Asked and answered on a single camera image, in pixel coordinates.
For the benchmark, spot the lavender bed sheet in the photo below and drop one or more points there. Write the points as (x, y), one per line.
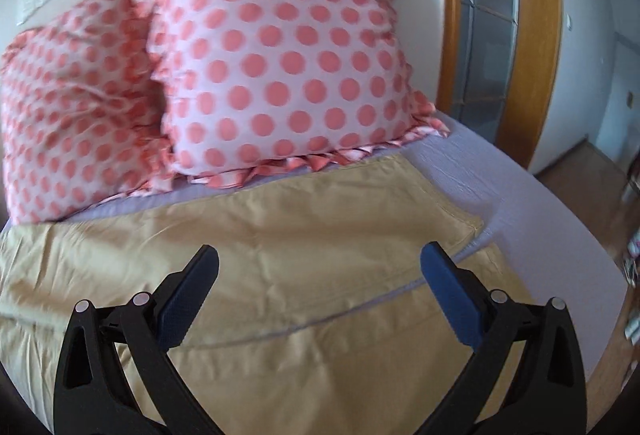
(505, 214)

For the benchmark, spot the left polka dot pillow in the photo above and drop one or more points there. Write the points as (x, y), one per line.
(80, 113)

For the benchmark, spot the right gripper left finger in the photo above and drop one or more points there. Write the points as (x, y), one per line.
(92, 394)

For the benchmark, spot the polka dot pillow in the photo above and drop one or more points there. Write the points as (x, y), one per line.
(80, 113)
(260, 87)

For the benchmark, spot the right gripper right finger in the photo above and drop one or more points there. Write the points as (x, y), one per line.
(547, 394)

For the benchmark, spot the right polka dot pillow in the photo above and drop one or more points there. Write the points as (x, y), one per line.
(260, 87)

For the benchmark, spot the khaki pants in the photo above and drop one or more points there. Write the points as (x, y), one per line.
(319, 321)

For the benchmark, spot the wooden glass door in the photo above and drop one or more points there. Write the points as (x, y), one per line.
(498, 68)

